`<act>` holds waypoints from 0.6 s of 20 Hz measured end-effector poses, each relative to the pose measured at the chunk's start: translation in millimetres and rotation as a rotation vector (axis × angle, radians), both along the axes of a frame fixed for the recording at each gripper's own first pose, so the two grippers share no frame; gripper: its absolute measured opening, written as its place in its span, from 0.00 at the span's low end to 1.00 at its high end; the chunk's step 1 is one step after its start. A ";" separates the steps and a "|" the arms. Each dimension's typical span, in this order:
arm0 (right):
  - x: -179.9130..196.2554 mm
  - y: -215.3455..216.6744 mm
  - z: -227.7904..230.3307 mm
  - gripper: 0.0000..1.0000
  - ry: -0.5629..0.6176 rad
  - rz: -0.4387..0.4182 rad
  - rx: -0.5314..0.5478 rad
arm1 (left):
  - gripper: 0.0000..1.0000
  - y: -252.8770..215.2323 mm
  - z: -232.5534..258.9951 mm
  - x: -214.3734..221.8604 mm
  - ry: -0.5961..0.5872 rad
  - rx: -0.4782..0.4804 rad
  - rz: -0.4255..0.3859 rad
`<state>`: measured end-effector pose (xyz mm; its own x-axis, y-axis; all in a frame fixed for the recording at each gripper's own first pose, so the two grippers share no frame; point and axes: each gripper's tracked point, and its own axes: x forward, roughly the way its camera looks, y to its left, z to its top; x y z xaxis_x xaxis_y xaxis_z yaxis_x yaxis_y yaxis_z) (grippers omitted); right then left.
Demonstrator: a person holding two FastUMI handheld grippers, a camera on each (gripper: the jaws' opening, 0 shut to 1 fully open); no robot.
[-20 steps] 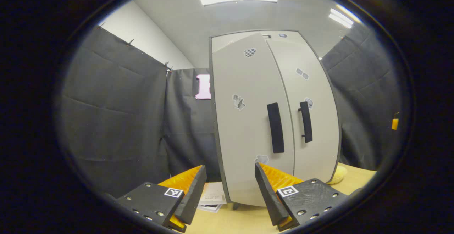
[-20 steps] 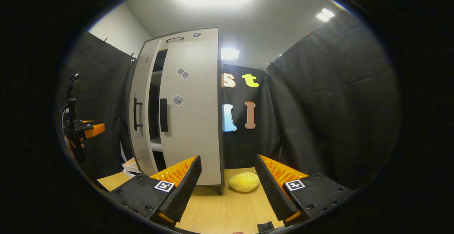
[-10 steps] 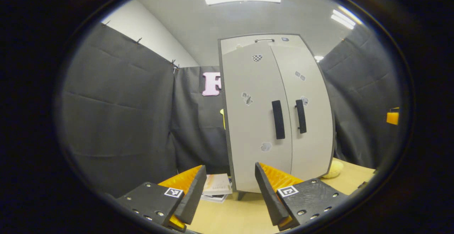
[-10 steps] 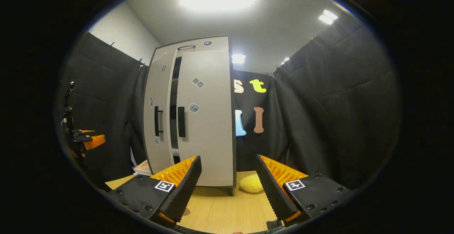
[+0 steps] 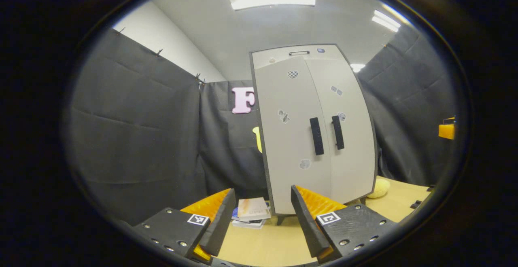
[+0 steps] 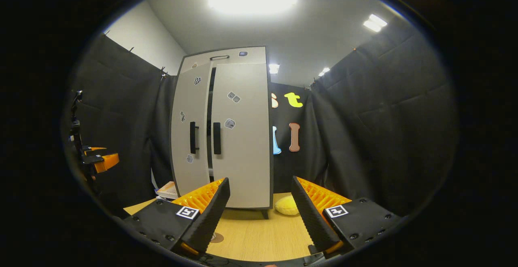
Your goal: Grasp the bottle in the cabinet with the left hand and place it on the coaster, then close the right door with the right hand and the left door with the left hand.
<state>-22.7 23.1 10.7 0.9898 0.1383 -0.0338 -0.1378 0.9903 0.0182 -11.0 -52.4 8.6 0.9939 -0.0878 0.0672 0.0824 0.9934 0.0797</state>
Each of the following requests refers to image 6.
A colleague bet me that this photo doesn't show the tan book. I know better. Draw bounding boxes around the tan book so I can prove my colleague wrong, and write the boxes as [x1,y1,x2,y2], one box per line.
[157,181,179,198]

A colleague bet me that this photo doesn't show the grey cabinet drawer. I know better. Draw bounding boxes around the grey cabinet drawer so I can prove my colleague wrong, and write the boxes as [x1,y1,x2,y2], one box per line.
[179,47,267,73]

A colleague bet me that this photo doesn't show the grey cabinet door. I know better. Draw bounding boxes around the grey cabinet door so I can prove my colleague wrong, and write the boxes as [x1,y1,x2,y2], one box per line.
[170,73,212,197]
[210,63,271,209]

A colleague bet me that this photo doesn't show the grey cabinet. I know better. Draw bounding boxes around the grey cabinet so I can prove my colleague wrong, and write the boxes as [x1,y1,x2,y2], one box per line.
[169,47,274,219]

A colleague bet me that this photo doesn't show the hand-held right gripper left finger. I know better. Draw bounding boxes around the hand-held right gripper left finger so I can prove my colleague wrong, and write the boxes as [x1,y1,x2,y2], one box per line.
[123,177,231,256]

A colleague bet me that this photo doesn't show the black backdrop cloth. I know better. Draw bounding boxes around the black backdrop cloth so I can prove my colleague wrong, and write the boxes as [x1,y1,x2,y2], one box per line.
[63,16,458,219]

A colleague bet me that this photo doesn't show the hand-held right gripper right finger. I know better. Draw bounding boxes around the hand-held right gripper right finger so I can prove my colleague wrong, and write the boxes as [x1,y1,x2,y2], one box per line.
[291,176,401,255]

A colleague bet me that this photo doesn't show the yellow round cushion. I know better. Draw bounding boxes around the yellow round cushion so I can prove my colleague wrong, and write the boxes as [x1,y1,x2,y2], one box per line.
[275,195,300,216]

